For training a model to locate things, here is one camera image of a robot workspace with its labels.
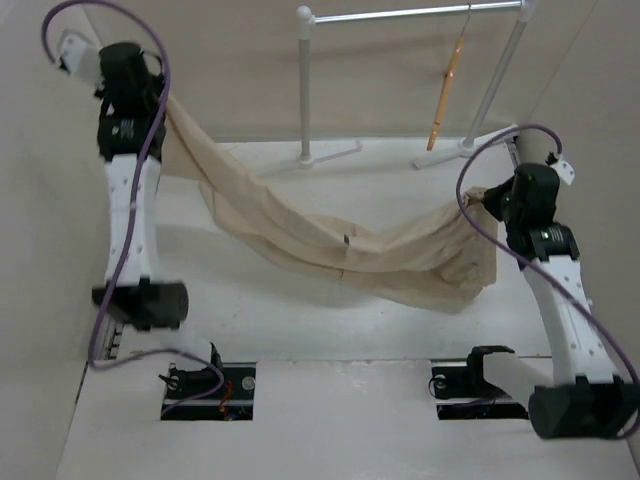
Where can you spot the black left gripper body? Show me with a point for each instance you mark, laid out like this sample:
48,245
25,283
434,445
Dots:
157,90

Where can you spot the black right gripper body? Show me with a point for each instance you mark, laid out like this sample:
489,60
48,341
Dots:
499,203

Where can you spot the beige trousers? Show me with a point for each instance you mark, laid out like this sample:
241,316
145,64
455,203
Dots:
438,260

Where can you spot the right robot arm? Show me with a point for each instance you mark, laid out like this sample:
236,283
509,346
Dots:
585,396

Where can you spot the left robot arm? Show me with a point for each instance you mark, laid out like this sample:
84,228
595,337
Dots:
131,132

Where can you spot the wooden clothes hanger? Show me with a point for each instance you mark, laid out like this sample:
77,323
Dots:
448,79

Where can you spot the white clothes rack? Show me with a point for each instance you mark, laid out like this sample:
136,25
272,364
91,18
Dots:
307,20

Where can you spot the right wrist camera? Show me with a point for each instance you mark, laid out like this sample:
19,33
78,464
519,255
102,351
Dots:
563,168

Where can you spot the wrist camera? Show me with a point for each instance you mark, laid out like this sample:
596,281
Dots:
563,168
79,57

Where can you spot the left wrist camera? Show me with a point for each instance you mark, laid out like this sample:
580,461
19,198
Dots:
79,57

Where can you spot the left aluminium frame rail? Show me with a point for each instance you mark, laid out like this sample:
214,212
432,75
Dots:
109,339

